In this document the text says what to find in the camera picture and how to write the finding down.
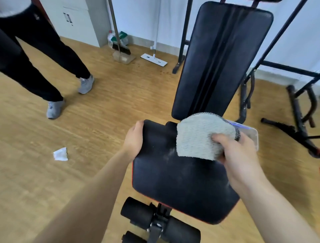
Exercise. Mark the person's right hand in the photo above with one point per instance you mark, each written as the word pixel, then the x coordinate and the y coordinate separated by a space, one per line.
pixel 242 165

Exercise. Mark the person's left hand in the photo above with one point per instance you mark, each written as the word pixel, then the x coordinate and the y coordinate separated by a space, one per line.
pixel 133 140

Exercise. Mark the clear plastic container blue clips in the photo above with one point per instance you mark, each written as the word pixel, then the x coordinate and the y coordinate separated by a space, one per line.
pixel 253 136

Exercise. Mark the grey cleaning cloth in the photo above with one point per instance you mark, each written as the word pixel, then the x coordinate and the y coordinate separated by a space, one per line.
pixel 197 135

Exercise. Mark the black padded weight bench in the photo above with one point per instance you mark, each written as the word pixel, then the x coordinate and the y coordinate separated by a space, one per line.
pixel 212 62

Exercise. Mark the person's left forearm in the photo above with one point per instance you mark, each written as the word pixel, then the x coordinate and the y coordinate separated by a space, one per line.
pixel 92 200

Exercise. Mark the person's right forearm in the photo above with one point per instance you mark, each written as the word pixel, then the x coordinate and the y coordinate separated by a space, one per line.
pixel 275 215

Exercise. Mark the white paper scrap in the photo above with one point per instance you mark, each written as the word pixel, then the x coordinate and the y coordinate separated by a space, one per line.
pixel 60 154

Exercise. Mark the beige dustpan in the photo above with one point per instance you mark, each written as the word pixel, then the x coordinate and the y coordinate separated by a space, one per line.
pixel 125 58

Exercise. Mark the white flat mop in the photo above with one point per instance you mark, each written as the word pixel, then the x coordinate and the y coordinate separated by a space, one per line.
pixel 153 59

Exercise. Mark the green and white packet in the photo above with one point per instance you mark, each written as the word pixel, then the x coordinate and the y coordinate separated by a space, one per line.
pixel 123 37

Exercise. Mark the white metal filing cabinet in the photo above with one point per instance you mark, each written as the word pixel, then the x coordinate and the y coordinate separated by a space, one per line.
pixel 80 22

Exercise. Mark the black pull-up station frame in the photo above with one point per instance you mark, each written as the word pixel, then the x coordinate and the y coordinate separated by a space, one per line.
pixel 184 30
pixel 282 65

